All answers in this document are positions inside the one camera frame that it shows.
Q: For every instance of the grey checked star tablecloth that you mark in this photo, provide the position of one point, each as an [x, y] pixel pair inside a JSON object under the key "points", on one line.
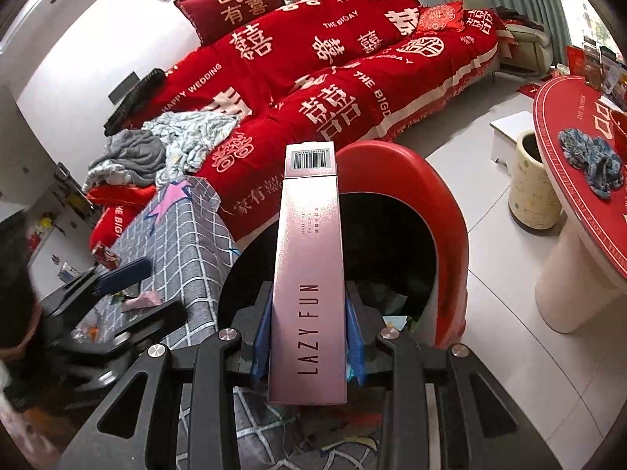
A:
{"points": [[186, 264]]}

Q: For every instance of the small red patterned cushion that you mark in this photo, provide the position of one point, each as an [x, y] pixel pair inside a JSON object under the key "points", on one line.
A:
{"points": [[438, 18]]}

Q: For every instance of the large dark red pillow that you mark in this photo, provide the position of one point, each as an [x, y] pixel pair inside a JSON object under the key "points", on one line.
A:
{"points": [[235, 2]]}

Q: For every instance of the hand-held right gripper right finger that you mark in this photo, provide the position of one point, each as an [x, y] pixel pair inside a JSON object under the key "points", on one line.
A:
{"points": [[353, 347]]}

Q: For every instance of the red plastic stool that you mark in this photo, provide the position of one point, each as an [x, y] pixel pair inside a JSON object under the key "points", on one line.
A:
{"points": [[431, 196]]}

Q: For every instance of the beige recliner armchair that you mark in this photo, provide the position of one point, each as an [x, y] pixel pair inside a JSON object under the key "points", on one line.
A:
{"points": [[519, 34]]}

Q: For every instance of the pink wrapper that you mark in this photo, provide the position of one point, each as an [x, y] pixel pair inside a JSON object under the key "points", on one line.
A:
{"points": [[142, 299]]}

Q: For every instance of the black trash bin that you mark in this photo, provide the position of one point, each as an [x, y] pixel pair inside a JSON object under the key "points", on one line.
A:
{"points": [[401, 235]]}

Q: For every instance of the long pink box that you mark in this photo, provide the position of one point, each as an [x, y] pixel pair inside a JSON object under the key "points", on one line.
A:
{"points": [[308, 279]]}

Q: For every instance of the blue crumpled cloth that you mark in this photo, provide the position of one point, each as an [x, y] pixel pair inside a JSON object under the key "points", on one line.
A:
{"points": [[590, 161]]}

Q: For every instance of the red drink can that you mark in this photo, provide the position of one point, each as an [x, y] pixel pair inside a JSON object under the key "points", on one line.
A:
{"points": [[103, 253]]}

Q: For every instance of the red floor mat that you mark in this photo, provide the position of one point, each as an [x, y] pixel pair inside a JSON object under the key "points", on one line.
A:
{"points": [[528, 90]]}

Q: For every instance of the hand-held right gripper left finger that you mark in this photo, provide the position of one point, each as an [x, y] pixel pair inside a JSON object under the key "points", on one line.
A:
{"points": [[259, 352]]}

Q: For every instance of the pile of boxes and bottles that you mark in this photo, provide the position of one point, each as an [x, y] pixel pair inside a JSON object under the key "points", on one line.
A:
{"points": [[600, 68]]}

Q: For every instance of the white wall cabinet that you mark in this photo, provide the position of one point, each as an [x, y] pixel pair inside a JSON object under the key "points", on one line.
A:
{"points": [[34, 171]]}

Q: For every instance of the folded black blanket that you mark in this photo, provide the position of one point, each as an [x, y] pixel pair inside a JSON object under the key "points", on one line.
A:
{"points": [[134, 100]]}

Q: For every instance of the red bowl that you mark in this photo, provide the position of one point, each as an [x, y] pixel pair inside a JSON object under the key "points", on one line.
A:
{"points": [[619, 129]]}

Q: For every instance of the sofa with red printed cover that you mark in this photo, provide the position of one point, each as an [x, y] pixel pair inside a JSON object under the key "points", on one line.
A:
{"points": [[313, 107]]}

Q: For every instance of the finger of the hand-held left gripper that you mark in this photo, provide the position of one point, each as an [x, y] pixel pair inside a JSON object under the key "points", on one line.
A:
{"points": [[125, 274], [152, 323]]}

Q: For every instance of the round table with red top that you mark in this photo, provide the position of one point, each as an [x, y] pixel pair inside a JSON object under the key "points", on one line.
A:
{"points": [[588, 235]]}

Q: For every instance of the cream patterned waste bin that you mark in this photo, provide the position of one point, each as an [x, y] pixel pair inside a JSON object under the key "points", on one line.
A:
{"points": [[534, 186]]}

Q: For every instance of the grey wall panel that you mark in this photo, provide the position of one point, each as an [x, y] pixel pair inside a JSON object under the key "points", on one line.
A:
{"points": [[125, 87]]}

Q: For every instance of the light blue patterned blanket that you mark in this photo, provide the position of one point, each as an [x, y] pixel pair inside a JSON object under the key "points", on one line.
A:
{"points": [[196, 142]]}

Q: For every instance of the white low box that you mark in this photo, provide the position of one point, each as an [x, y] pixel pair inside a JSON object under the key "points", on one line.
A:
{"points": [[507, 134]]}

